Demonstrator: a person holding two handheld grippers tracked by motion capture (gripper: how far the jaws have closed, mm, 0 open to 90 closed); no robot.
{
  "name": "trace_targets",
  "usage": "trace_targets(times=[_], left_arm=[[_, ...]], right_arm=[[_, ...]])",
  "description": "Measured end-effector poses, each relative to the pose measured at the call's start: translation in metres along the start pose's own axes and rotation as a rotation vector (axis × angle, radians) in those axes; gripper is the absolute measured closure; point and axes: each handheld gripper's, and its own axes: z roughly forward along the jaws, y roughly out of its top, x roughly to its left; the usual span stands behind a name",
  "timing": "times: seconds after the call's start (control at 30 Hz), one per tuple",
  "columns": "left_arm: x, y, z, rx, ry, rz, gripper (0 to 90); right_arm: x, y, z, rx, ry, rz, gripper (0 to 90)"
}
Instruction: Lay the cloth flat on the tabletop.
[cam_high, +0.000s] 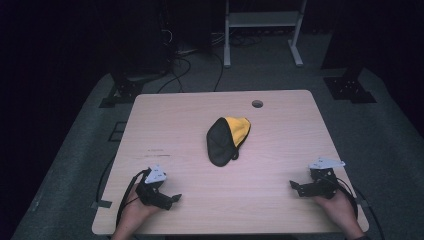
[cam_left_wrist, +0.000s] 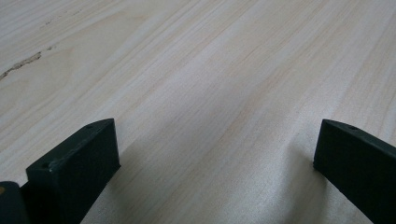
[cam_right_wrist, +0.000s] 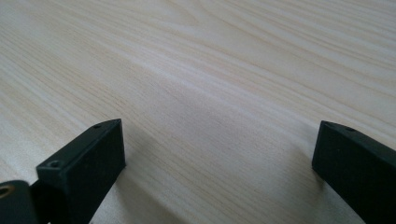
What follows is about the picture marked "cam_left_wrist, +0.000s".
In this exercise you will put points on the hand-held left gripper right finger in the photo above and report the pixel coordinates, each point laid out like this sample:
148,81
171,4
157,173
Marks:
358,165

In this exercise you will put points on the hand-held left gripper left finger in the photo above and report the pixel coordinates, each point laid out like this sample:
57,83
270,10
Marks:
77,165

